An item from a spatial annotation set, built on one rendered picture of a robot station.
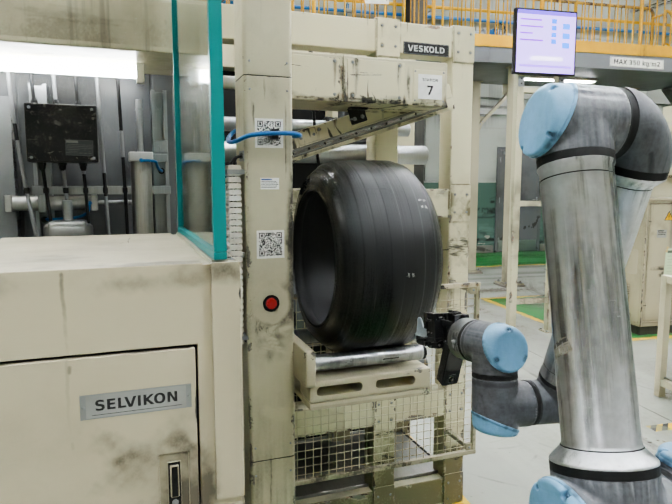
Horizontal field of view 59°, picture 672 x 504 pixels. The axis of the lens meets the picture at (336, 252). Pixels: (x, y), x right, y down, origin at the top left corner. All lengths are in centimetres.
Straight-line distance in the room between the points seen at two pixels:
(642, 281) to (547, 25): 243
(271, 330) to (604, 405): 94
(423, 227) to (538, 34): 429
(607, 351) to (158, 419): 65
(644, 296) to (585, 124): 512
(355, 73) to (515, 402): 116
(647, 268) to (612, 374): 509
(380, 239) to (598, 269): 68
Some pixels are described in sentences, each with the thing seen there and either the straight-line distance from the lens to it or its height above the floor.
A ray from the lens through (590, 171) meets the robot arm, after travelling 96.
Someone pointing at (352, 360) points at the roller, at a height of 90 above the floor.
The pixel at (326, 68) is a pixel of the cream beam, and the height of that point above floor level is 174.
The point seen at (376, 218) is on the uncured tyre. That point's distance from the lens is 149.
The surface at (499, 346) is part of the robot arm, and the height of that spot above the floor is 107.
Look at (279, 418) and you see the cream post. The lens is 170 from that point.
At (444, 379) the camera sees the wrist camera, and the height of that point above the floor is 94.
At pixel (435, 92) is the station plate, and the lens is 207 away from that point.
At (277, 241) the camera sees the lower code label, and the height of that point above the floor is 123.
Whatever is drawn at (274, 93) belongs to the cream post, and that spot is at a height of 161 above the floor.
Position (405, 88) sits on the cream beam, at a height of 169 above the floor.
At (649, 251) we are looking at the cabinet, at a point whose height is 77.
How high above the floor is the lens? 138
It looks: 7 degrees down
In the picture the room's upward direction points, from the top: straight up
